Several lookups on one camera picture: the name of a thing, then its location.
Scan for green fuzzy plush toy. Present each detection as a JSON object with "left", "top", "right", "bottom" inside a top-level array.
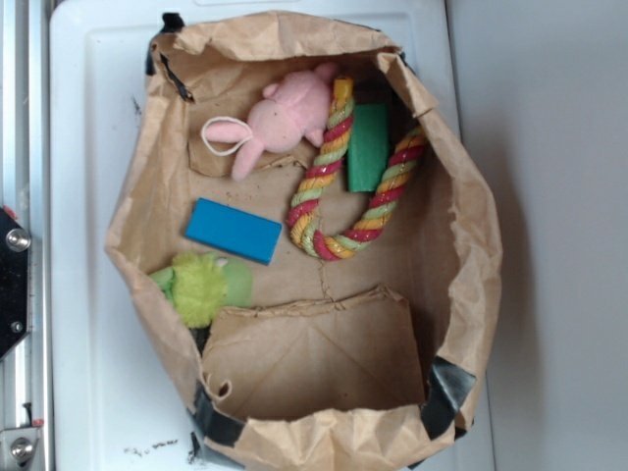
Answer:
[{"left": 149, "top": 251, "right": 253, "bottom": 329}]

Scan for multicolored twisted rope toy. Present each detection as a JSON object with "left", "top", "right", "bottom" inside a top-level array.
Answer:
[{"left": 287, "top": 77, "right": 429, "bottom": 261}]

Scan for aluminium frame rail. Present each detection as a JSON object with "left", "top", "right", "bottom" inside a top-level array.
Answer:
[{"left": 1, "top": 1, "right": 55, "bottom": 470}]

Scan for pink plush bunny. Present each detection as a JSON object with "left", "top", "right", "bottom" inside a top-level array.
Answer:
[{"left": 201, "top": 62, "right": 340, "bottom": 181}]

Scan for brown paper bag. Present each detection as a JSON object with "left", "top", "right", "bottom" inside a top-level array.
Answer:
[{"left": 106, "top": 11, "right": 502, "bottom": 470}]

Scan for blue wooden block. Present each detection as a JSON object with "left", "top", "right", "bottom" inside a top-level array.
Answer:
[{"left": 184, "top": 198, "right": 282, "bottom": 265}]

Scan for green wooden block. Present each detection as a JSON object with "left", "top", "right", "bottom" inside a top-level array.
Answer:
[{"left": 346, "top": 102, "right": 390, "bottom": 192}]

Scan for black metal bracket plate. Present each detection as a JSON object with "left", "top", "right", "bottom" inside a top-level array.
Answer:
[{"left": 0, "top": 206, "right": 31, "bottom": 360}]

